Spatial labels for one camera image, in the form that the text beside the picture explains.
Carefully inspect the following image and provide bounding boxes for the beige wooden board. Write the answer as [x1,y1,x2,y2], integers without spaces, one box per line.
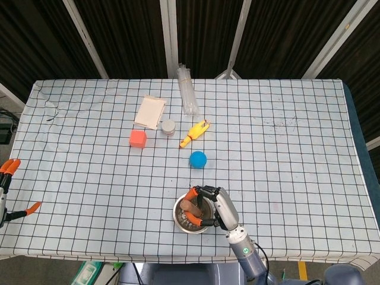
[134,95,167,131]

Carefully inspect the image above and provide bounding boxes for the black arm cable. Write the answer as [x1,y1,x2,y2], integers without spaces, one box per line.
[249,238,271,270]

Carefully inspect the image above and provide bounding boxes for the crushed nut pieces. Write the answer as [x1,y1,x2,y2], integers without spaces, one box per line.
[176,204,212,230]

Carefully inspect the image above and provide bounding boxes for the yellow rubber chicken toy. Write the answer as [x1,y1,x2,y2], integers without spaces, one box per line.
[178,118,212,149]

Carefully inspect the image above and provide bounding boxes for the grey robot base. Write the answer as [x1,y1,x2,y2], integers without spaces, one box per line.
[118,262,247,285]

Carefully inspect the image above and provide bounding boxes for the orange cube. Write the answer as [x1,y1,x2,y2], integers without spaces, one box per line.
[129,129,148,148]

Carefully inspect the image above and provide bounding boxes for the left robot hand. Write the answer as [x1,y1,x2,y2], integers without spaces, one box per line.
[0,158,42,229]

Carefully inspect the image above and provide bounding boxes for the stainless steel bowl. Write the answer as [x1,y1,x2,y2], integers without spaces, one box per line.
[173,192,216,235]

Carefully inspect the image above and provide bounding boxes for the small grey jar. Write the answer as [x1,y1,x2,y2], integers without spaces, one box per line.
[161,119,176,137]

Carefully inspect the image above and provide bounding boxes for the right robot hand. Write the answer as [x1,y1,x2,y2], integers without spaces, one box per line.
[178,185,240,231]

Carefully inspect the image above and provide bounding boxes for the white tripod stand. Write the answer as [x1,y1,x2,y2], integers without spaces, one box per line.
[214,61,239,80]

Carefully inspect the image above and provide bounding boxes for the green and white package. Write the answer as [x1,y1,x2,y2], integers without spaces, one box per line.
[70,261,103,285]

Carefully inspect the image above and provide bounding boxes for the black floor device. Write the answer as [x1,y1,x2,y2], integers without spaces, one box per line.
[0,109,19,145]

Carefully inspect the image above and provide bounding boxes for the clear plastic tube bundle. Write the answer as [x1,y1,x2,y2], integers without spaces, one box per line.
[177,62,200,116]

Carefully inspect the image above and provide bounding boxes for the wooden stick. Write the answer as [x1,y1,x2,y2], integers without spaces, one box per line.
[180,200,203,218]

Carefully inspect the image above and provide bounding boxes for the blue ball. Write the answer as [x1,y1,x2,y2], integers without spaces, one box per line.
[189,150,208,169]

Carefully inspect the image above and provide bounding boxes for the blue checkered tablecloth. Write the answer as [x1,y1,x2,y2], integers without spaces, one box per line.
[0,77,380,265]

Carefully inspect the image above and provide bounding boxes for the white frame post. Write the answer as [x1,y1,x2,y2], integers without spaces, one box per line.
[159,0,179,79]
[62,0,109,80]
[227,0,253,72]
[302,0,368,80]

